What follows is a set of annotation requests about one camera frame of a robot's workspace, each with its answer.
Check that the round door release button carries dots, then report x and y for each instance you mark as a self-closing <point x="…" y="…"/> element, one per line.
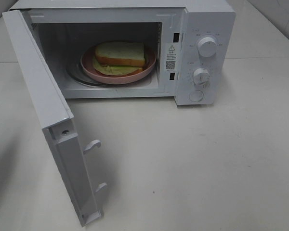
<point x="196" y="96"/>

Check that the sandwich with lettuce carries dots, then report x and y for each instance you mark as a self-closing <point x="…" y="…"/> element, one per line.
<point x="119" y="58"/>

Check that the pink round plate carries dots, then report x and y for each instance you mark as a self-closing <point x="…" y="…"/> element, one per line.
<point x="113" y="75"/>

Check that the white microwave door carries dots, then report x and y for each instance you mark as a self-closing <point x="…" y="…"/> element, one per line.
<point x="55" y="118"/>

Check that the white lower timer knob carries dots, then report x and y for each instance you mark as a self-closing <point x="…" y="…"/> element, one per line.
<point x="200" y="76"/>

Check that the white microwave oven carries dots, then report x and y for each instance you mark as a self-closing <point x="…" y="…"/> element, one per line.
<point x="65" y="29"/>

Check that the white upper microwave knob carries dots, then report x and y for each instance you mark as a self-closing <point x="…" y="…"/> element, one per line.
<point x="207" y="46"/>

